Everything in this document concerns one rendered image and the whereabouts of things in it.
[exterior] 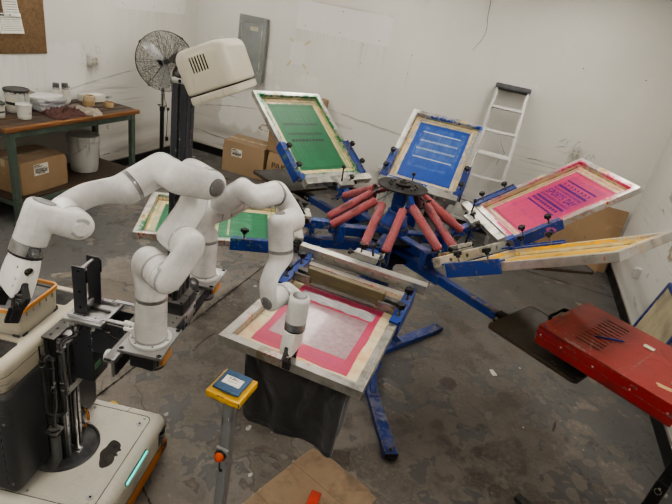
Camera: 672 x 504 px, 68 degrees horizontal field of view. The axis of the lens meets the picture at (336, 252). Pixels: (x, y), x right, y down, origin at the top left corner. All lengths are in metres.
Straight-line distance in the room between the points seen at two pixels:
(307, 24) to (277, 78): 0.77
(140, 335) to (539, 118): 5.20
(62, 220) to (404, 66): 5.31
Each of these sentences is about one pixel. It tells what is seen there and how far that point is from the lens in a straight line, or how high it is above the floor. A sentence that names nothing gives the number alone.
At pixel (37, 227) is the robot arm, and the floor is 1.60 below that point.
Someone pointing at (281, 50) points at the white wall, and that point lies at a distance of 6.80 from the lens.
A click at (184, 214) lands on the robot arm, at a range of 1.48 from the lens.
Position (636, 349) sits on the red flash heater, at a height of 1.10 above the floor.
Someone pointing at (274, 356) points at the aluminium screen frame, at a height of 0.99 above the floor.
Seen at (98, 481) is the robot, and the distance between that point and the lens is 2.43.
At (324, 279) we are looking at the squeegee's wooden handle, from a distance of 2.31.
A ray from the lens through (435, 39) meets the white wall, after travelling 6.18.
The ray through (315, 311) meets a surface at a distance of 2.21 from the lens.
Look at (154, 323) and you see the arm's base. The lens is 1.59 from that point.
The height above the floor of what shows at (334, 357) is 0.95.
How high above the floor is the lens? 2.15
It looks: 26 degrees down
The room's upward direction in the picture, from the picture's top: 11 degrees clockwise
